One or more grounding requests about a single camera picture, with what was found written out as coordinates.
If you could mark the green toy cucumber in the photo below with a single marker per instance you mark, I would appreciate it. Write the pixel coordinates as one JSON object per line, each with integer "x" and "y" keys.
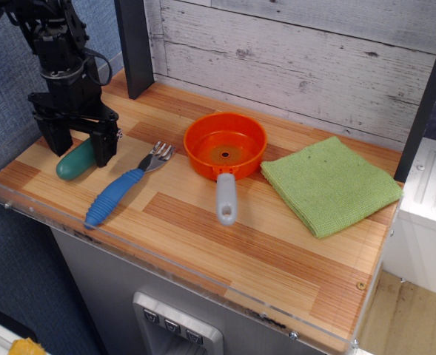
{"x": 76, "y": 162}

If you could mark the green microfibre cloth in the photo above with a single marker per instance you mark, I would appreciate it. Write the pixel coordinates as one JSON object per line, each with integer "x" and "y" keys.
{"x": 330, "y": 187}

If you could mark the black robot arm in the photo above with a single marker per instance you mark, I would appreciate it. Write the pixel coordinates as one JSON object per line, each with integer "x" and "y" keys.
{"x": 58, "y": 37}

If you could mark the white ribbed box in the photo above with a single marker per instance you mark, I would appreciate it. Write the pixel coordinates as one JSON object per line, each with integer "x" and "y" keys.
{"x": 410, "y": 251}

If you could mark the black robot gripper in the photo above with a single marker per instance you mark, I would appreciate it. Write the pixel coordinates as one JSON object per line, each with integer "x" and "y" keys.
{"x": 73, "y": 102}

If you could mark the orange pot grey handle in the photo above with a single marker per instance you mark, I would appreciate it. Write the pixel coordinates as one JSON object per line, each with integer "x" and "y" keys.
{"x": 225, "y": 147}

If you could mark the yellow and black object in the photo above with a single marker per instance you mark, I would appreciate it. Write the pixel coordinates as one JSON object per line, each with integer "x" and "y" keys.
{"x": 26, "y": 347}

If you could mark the black left frame post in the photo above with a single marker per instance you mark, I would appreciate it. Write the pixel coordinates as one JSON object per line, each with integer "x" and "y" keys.
{"x": 135, "y": 45}

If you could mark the grey cabinet with button panel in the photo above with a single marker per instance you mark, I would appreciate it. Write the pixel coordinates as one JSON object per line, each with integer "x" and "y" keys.
{"x": 137, "y": 309}

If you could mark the blue handled metal fork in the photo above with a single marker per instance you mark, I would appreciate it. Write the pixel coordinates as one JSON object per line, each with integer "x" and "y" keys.
{"x": 105, "y": 203}

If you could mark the clear acrylic table guard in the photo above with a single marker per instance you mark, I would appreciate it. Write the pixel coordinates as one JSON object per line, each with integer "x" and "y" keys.
{"x": 268, "y": 262}

